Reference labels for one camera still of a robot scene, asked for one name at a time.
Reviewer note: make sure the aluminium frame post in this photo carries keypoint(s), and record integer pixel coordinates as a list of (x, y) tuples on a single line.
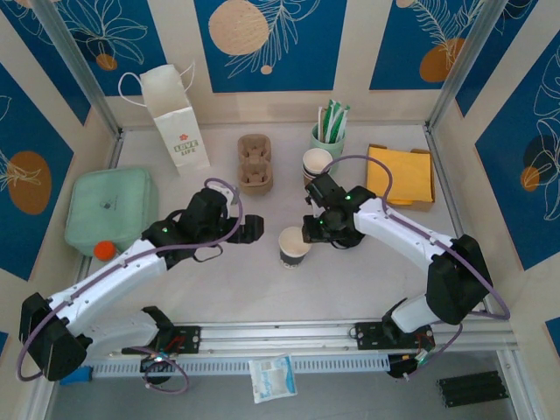
[(74, 57), (464, 57)]

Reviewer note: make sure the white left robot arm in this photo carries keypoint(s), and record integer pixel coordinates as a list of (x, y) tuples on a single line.
[(109, 275)]

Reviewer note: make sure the white blue printed packet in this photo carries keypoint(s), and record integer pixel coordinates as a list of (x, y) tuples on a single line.
[(271, 378)]

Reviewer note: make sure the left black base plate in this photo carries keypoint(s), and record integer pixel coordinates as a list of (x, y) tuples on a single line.
[(192, 339)]

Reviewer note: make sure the right lower frame post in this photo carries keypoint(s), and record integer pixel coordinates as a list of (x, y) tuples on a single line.
[(513, 385)]

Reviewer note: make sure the pale green straw mug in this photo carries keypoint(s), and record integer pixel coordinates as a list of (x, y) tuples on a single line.
[(334, 149)]

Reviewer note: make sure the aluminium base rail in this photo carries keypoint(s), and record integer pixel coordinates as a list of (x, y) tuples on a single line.
[(280, 334)]

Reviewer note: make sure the brown paper cup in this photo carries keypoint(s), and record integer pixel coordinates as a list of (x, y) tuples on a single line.
[(308, 178)]

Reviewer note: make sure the blue plastic clamp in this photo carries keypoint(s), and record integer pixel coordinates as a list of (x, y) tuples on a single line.
[(76, 377)]

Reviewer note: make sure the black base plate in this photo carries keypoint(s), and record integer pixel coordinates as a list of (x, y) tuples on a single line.
[(367, 337), (192, 339)]

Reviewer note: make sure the stack of yellow napkins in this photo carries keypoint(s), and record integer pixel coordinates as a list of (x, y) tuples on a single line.
[(422, 207)]

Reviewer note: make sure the left lower frame post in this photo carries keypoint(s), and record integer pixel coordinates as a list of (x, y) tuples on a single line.
[(44, 402)]

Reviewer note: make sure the left aluminium frame post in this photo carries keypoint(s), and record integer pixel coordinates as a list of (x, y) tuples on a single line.
[(74, 57)]

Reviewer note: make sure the left base circuit board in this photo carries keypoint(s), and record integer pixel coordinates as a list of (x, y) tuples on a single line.
[(153, 361)]

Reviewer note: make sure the aluminium side rail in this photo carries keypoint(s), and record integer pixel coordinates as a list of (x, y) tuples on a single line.
[(444, 175), (117, 151)]

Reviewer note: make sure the white paper takeout bag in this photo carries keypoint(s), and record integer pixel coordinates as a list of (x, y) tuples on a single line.
[(184, 131)]

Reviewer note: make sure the right aluminium frame post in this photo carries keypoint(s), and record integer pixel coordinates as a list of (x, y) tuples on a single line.
[(464, 57)]

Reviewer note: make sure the right base circuit board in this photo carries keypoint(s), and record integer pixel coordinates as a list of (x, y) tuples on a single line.
[(421, 359)]

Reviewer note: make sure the right aluminium side rail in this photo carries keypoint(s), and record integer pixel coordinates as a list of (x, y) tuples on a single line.
[(444, 175)]

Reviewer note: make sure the mint green square container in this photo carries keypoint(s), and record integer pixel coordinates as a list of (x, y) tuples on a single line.
[(109, 205)]

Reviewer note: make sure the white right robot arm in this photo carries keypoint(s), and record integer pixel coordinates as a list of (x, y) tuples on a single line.
[(402, 232)]

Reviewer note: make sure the orange round cap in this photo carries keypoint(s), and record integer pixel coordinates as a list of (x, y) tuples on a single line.
[(105, 250)]

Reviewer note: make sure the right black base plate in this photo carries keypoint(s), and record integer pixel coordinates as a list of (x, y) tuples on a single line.
[(367, 337)]

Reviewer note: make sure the black extrusion pieces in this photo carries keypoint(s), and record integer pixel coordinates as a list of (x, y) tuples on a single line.
[(472, 389)]

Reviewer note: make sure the stack of paper cups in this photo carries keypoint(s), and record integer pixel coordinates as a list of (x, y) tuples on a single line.
[(316, 161)]

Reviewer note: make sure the yellow napkin stack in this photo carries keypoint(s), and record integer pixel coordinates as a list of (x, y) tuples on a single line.
[(400, 175)]

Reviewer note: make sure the left aluminium side rail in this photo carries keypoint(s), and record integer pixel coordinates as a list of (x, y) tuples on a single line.
[(117, 151)]

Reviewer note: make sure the base circuit board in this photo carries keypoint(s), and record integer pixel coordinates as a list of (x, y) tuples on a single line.
[(421, 359), (153, 361)]

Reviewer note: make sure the dark printed coffee cup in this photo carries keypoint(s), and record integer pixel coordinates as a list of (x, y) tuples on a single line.
[(293, 258)]

